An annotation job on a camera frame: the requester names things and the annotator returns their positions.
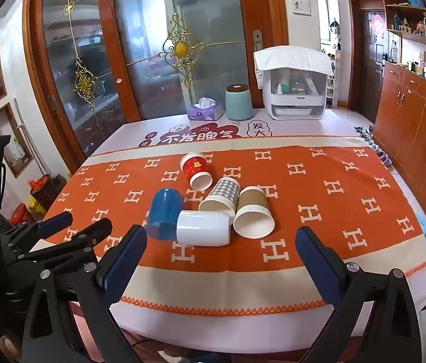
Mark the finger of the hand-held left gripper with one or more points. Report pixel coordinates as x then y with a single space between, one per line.
92 232
56 222

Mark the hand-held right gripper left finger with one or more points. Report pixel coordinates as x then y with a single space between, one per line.
122 264

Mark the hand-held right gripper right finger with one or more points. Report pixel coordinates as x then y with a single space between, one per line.
320 268

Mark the blue translucent cup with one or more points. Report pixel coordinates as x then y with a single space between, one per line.
163 211

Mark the white cup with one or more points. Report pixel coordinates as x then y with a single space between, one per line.
201 227

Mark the brown sleeved paper cup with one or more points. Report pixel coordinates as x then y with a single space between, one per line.
252 199

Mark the red paper cup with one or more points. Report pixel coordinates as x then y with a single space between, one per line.
194 168

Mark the checked paper cup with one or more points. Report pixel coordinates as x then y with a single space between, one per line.
223 193

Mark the red and black bag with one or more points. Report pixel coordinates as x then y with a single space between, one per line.
44 193

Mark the orange patterned tablecloth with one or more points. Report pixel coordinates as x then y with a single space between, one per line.
311 196

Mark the light blue plastic stool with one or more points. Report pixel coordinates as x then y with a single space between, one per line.
421 227

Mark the row of slippers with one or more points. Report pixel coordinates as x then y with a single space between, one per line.
373 145

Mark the wooden framed glass sliding door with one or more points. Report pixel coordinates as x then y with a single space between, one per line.
65 83
205 26

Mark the white printed table cover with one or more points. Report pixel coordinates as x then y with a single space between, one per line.
292 128

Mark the purple tissue box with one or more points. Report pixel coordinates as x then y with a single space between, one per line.
205 112

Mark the white storage cabinet box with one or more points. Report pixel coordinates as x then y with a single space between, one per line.
296 102

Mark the wooden floor cabinet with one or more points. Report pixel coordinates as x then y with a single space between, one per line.
417 121

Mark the teal canister with brown lid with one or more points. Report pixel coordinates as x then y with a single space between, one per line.
239 106

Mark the brown wooden entry door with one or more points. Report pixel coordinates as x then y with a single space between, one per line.
367 79

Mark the white cloth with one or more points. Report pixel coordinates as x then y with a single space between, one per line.
292 57

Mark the wooden wall shelf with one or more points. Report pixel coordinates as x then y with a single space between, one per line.
409 34

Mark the white wall switch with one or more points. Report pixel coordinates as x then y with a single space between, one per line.
300 5

